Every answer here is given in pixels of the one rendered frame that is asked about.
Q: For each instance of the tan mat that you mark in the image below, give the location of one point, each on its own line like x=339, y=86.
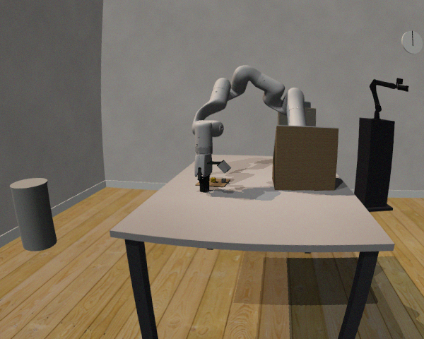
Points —
x=216, y=184

